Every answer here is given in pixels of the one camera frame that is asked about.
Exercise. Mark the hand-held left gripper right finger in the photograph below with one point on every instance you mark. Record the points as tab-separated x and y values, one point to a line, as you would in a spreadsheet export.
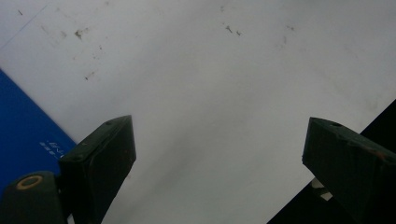
351	168

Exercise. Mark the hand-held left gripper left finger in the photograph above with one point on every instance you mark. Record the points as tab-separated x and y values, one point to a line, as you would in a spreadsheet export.
96	168

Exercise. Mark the blue cardboard box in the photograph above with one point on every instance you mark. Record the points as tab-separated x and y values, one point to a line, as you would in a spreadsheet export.
21	130

